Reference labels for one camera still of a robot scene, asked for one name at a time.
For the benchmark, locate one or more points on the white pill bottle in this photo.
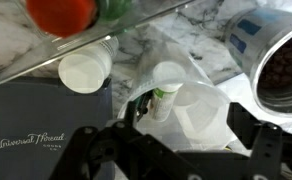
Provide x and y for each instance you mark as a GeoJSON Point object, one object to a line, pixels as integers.
{"type": "Point", "coordinates": [86, 70]}

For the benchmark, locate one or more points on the clear jar with blue label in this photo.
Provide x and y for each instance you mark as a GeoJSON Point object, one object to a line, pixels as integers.
{"type": "Point", "coordinates": [260, 42]}

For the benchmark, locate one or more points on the clear plastic cup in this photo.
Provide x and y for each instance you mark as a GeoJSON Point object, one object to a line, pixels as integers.
{"type": "Point", "coordinates": [197, 120]}

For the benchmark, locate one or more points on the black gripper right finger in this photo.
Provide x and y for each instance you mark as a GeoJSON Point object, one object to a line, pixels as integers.
{"type": "Point", "coordinates": [270, 145]}

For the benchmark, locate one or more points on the small white container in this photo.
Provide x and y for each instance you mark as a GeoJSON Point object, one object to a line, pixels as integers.
{"type": "Point", "coordinates": [164, 95]}

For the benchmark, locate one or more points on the dark grey Universal Thread box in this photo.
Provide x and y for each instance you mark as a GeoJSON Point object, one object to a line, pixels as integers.
{"type": "Point", "coordinates": [38, 116]}

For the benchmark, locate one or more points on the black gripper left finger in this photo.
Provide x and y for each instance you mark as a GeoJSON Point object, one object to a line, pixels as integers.
{"type": "Point", "coordinates": [138, 156]}

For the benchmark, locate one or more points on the clear storage container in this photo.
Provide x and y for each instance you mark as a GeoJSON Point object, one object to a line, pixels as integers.
{"type": "Point", "coordinates": [54, 47]}

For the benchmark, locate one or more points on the green glass bottle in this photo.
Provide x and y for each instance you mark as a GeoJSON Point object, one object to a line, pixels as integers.
{"type": "Point", "coordinates": [110, 10]}

